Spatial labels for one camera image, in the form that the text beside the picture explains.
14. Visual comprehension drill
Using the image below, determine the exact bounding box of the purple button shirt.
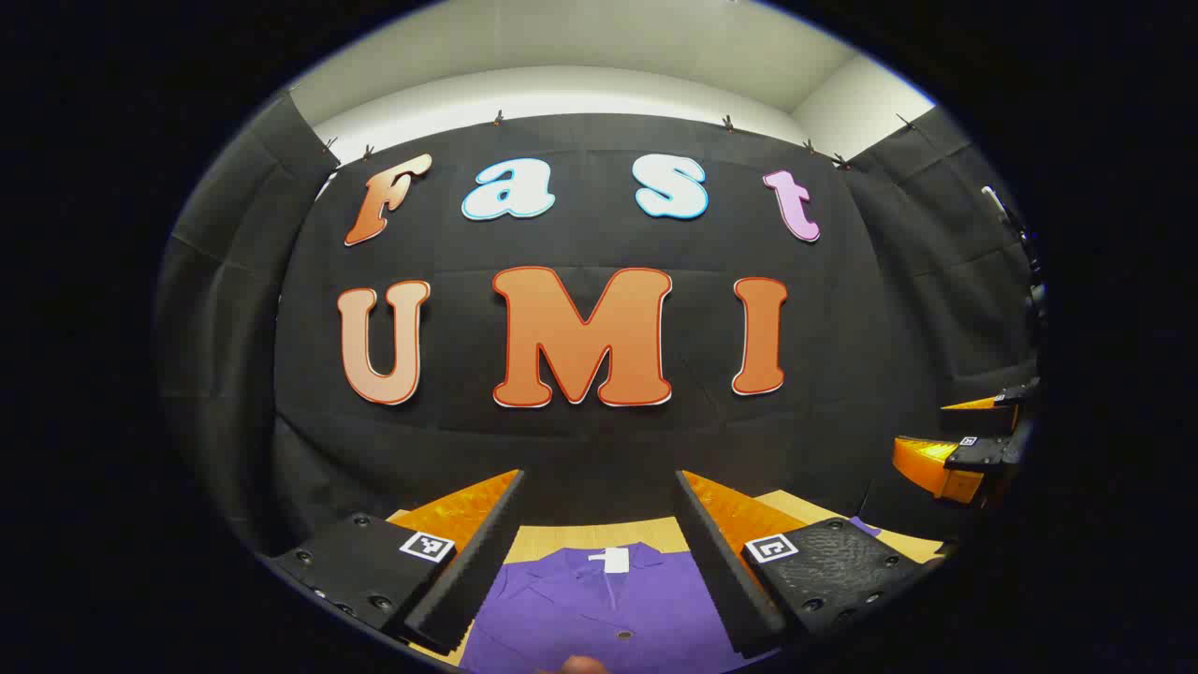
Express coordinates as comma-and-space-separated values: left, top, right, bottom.
459, 517, 883, 674

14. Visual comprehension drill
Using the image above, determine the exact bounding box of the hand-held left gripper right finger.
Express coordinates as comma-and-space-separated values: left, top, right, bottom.
674, 468, 948, 661

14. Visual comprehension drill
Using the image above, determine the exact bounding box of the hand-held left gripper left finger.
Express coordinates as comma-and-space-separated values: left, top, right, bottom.
265, 468, 527, 654

